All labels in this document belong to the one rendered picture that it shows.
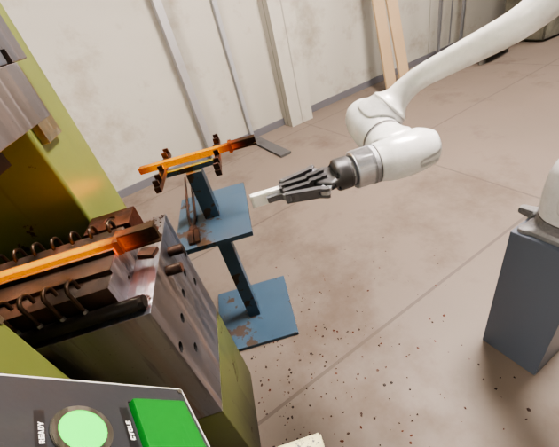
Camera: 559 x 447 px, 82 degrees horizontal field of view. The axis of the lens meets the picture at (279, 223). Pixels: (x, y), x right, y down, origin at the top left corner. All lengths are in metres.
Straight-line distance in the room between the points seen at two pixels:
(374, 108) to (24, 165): 0.88
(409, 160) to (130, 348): 0.72
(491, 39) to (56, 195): 1.07
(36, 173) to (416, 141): 0.92
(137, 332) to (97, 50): 2.92
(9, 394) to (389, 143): 0.72
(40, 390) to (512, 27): 0.90
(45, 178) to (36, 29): 2.48
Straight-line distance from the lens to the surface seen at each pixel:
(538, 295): 1.35
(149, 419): 0.43
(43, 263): 0.87
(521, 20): 0.83
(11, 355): 0.74
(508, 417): 1.55
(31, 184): 1.05
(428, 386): 1.54
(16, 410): 0.39
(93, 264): 0.80
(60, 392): 0.42
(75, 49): 3.42
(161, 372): 0.87
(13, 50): 0.80
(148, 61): 3.49
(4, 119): 0.67
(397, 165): 0.76
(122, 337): 0.77
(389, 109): 0.87
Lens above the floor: 1.37
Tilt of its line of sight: 36 degrees down
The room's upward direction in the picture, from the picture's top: 16 degrees counter-clockwise
